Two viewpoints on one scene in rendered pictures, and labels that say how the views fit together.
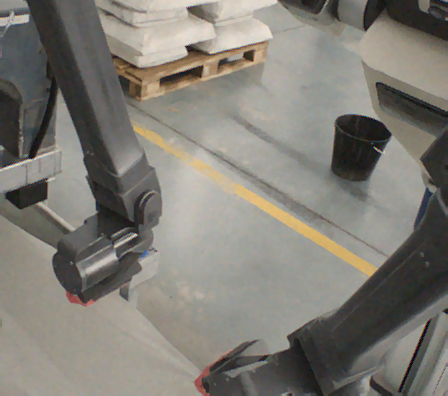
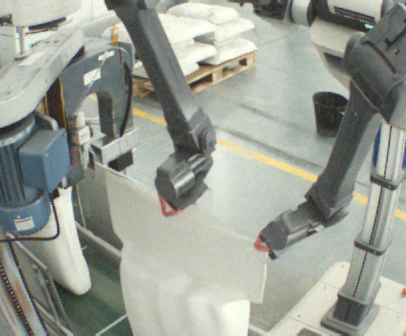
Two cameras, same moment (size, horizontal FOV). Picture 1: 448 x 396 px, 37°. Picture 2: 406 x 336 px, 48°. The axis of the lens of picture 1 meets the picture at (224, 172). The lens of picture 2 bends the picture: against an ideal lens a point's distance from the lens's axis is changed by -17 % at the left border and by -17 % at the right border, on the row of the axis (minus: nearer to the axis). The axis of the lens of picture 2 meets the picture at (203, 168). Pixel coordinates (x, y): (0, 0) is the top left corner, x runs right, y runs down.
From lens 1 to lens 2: 0.26 m
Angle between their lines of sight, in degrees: 4
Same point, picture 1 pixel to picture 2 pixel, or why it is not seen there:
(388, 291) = (345, 137)
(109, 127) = (178, 91)
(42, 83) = (123, 88)
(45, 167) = (130, 141)
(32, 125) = (119, 115)
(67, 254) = (164, 175)
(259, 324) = not seen: hidden behind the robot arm
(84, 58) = (161, 55)
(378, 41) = (318, 31)
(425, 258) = (354, 111)
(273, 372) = (299, 213)
